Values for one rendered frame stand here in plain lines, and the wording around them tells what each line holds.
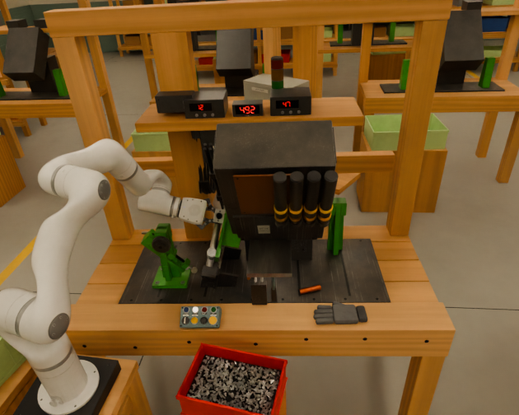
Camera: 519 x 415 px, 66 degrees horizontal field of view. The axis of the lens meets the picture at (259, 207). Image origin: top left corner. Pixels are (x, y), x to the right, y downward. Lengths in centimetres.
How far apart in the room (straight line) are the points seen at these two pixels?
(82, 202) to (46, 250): 16
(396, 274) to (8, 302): 143
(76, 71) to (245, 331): 123
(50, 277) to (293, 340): 87
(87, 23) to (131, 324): 115
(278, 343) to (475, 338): 163
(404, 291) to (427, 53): 94
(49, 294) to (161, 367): 154
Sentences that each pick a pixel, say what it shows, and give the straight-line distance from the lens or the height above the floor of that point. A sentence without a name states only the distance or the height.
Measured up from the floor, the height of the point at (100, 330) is 90.
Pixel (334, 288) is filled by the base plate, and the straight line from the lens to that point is 173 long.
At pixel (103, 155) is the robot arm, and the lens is 133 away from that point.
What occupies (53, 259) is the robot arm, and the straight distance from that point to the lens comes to 125.
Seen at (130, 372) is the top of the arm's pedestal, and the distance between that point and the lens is 161.
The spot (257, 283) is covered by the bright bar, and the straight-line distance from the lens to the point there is 158.
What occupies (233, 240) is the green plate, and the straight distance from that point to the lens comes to 159.
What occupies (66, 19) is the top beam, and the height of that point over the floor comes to 191.
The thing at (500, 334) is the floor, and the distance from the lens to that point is 304.
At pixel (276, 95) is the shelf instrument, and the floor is 161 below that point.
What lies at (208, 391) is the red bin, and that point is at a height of 88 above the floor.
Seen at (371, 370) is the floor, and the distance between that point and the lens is 261.
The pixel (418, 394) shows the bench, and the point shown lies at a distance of 196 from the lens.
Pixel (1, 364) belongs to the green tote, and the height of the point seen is 87.
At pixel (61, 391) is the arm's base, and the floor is 97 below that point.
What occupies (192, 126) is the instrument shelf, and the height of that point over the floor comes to 152.
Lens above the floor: 208
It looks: 32 degrees down
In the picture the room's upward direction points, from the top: 3 degrees counter-clockwise
